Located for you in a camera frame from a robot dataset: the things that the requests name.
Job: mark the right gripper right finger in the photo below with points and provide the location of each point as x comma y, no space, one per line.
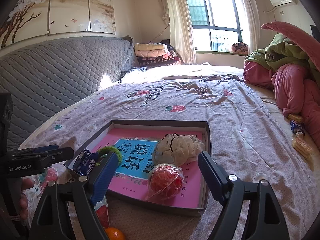
215,177

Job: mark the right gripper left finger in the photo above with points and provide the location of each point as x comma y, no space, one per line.
101,176

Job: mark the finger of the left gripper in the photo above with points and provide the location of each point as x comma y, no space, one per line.
38,150
56,156

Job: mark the red white surprise egg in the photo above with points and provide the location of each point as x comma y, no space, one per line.
101,210

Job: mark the beige mesh scrunchie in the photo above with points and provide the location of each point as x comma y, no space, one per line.
177,149

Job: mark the orange mandarin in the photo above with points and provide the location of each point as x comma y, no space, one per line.
114,234

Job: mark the person's left hand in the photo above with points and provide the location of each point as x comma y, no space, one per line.
26,184

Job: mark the dark cardboard box tray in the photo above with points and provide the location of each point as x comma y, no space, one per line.
153,125

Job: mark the pink blue book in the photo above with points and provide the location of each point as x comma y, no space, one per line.
131,178

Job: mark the grey quilted headboard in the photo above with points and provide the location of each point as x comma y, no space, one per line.
47,77

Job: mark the yellow biscuit packet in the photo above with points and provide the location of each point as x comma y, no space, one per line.
301,146

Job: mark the small blue snack packet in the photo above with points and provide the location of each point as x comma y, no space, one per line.
296,127

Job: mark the pink blanket pile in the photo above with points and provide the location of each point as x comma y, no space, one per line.
295,90

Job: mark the folded blankets stack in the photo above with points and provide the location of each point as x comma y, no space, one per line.
151,55

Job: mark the floral cushion on sill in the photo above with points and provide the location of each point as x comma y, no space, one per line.
240,48

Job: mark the green blanket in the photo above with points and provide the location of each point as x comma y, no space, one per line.
280,52

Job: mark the cream curtain left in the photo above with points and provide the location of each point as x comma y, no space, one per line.
176,15

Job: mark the cream curtain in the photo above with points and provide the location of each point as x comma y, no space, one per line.
253,22
176,15

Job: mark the cream curtain right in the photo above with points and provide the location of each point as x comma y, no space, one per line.
253,22

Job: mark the black television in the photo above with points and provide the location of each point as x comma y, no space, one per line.
315,32

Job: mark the floral wall painting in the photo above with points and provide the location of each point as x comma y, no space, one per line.
32,18

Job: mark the window with dark frame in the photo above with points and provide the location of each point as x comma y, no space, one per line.
216,24

